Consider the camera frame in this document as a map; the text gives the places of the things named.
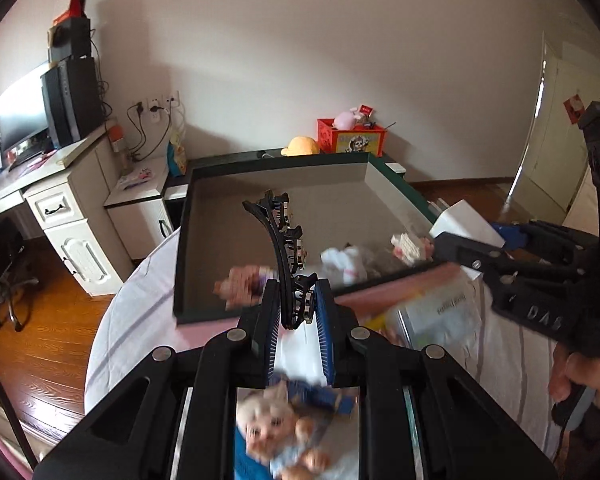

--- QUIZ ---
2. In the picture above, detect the white charger block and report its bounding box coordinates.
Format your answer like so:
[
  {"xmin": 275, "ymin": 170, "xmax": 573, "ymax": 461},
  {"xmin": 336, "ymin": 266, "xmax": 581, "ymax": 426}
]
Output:
[{"xmin": 429, "ymin": 199, "xmax": 506, "ymax": 249}]

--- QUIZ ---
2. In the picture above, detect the white desk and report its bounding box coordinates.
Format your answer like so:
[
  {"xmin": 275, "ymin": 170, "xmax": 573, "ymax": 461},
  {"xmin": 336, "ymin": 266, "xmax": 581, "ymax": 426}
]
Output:
[{"xmin": 0, "ymin": 119, "xmax": 133, "ymax": 297}]

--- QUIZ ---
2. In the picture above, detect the clear plastic lidded box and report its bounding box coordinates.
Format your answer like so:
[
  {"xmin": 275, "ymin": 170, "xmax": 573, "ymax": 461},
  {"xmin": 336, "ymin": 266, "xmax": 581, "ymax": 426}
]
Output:
[{"xmin": 380, "ymin": 277, "xmax": 483, "ymax": 352}]

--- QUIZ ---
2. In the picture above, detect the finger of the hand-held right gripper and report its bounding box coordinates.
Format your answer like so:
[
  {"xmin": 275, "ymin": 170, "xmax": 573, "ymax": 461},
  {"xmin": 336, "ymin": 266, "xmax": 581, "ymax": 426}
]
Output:
[
  {"xmin": 491, "ymin": 220, "xmax": 600, "ymax": 268},
  {"xmin": 432, "ymin": 231, "xmax": 581, "ymax": 283}
]

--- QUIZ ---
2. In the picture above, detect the pink plush toy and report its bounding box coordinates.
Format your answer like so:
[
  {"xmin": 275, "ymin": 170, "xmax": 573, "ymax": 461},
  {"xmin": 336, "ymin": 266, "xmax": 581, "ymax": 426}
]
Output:
[{"xmin": 333, "ymin": 107, "xmax": 367, "ymax": 129}]

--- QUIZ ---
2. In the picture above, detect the person's right hand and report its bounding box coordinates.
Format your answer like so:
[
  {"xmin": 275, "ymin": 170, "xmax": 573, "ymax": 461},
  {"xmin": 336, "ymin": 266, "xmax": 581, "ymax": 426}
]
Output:
[{"xmin": 549, "ymin": 349, "xmax": 600, "ymax": 412}]

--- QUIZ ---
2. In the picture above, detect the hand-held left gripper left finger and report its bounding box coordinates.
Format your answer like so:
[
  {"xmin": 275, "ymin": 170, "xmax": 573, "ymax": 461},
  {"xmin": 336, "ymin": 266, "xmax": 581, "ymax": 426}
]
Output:
[{"xmin": 32, "ymin": 280, "xmax": 282, "ymax": 480}]

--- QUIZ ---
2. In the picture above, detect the red printed storage box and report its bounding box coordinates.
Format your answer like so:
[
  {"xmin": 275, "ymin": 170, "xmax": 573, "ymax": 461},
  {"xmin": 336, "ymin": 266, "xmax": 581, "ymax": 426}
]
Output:
[{"xmin": 317, "ymin": 118, "xmax": 387, "ymax": 157}]

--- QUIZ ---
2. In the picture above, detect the black computer tower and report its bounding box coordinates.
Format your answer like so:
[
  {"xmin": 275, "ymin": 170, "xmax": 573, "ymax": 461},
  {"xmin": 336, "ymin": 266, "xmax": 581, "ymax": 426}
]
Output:
[{"xmin": 40, "ymin": 56, "xmax": 104, "ymax": 149}]

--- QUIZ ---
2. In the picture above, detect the orange cap bottle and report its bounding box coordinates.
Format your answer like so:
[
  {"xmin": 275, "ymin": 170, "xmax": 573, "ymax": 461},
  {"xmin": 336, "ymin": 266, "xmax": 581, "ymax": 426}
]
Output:
[{"xmin": 110, "ymin": 126, "xmax": 132, "ymax": 171}]

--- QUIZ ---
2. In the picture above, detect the red paper bag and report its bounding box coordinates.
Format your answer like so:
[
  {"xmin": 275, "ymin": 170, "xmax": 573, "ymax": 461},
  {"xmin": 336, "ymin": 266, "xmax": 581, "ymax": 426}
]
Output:
[{"xmin": 54, "ymin": 0, "xmax": 88, "ymax": 27}]

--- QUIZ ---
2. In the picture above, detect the yellow and blue snack bag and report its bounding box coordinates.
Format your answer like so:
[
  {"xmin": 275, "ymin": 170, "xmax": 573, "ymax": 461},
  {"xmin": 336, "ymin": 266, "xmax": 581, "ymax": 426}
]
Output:
[{"xmin": 166, "ymin": 131, "xmax": 189, "ymax": 177}]

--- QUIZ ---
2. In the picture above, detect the black hair clip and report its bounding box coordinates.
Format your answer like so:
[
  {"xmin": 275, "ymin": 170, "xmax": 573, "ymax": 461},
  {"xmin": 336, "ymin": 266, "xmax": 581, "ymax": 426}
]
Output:
[{"xmin": 242, "ymin": 190, "xmax": 321, "ymax": 331}]

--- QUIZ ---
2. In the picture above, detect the black power cable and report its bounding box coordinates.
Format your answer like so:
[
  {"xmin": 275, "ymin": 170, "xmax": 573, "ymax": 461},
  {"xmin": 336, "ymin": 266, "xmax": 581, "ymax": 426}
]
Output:
[{"xmin": 126, "ymin": 102, "xmax": 173, "ymax": 163}]

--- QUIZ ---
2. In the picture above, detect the large green and pink storage box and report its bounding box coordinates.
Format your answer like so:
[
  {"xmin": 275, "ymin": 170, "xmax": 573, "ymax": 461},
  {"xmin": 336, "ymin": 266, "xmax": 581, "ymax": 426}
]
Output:
[{"xmin": 172, "ymin": 152, "xmax": 468, "ymax": 346}]

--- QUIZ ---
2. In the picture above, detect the yellow octopus plush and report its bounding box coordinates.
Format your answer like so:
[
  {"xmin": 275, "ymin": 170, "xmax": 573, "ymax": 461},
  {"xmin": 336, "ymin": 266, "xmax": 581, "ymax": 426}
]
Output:
[{"xmin": 280, "ymin": 135, "xmax": 321, "ymax": 157}]

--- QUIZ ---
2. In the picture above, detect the white and pink block toy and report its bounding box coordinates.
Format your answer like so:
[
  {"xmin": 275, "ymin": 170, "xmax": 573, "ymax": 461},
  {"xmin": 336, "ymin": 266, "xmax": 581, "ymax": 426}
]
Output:
[{"xmin": 390, "ymin": 232, "xmax": 435, "ymax": 264}]

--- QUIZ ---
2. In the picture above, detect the crumpled clear plastic wrap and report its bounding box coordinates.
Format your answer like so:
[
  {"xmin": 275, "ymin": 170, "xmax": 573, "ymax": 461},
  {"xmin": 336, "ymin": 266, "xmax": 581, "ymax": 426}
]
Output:
[{"xmin": 321, "ymin": 244, "xmax": 369, "ymax": 284}]

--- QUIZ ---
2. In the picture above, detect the computer monitor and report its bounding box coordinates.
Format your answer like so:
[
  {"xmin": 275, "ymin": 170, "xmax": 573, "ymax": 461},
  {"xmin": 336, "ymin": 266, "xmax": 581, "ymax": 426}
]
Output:
[{"xmin": 0, "ymin": 62, "xmax": 52, "ymax": 155}]

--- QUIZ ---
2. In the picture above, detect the pink and white small toy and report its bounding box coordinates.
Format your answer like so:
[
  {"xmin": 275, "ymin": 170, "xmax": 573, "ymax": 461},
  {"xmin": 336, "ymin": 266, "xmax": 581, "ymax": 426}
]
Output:
[{"xmin": 214, "ymin": 264, "xmax": 272, "ymax": 311}]

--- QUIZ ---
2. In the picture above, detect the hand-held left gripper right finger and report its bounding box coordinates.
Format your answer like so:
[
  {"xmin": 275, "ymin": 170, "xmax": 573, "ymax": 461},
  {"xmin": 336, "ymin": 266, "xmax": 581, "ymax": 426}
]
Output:
[{"xmin": 316, "ymin": 280, "xmax": 561, "ymax": 480}]

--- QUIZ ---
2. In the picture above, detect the wall power outlet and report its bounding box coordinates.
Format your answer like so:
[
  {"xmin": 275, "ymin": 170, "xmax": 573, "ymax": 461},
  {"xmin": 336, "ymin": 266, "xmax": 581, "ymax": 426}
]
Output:
[{"xmin": 130, "ymin": 91, "xmax": 181, "ymax": 122}]

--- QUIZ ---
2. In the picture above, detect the dark low cabinet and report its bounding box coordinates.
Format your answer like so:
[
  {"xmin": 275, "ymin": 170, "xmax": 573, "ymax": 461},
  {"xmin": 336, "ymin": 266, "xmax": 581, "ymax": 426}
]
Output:
[{"xmin": 164, "ymin": 149, "xmax": 408, "ymax": 201}]

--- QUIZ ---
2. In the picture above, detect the doll in blue clothes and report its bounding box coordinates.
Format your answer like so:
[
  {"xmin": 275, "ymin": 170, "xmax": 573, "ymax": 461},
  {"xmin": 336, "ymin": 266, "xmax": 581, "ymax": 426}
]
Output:
[{"xmin": 234, "ymin": 374, "xmax": 362, "ymax": 480}]

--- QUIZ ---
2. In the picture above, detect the white nightstand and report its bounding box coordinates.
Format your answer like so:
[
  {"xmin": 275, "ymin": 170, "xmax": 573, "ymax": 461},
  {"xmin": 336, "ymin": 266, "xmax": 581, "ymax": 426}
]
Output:
[{"xmin": 103, "ymin": 156, "xmax": 190, "ymax": 262}]

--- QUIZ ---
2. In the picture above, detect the black box on tower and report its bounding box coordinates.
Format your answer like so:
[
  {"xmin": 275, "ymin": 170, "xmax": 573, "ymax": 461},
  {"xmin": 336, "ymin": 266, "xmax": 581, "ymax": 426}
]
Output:
[{"xmin": 47, "ymin": 16, "xmax": 93, "ymax": 63}]

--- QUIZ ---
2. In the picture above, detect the red door sticker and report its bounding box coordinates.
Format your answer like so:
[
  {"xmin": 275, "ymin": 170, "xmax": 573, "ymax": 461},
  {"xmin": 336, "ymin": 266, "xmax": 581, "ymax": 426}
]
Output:
[{"xmin": 563, "ymin": 92, "xmax": 587, "ymax": 125}]

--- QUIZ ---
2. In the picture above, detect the white door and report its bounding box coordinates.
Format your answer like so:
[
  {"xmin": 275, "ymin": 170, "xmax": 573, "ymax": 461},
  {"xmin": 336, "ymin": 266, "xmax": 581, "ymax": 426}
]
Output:
[{"xmin": 504, "ymin": 30, "xmax": 600, "ymax": 213}]

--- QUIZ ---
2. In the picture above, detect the office chair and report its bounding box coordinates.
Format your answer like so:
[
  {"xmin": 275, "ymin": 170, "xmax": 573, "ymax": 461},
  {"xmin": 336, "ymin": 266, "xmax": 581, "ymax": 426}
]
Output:
[{"xmin": 0, "ymin": 215, "xmax": 42, "ymax": 332}]

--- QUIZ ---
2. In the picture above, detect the tissue pack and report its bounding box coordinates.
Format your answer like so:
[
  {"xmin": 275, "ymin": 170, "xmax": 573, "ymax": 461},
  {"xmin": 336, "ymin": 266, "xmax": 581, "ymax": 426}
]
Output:
[{"xmin": 117, "ymin": 166, "xmax": 154, "ymax": 191}]

